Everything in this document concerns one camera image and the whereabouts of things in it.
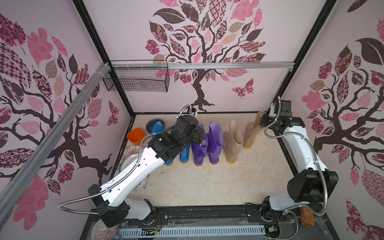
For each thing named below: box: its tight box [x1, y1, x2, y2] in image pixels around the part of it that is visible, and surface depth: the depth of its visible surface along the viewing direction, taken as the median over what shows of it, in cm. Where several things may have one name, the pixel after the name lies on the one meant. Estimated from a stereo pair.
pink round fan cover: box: [90, 219, 119, 240], surface depth 70 cm
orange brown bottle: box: [300, 206, 315, 228], surface depth 71 cm
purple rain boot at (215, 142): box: [207, 122, 224, 164], surface depth 82 cm
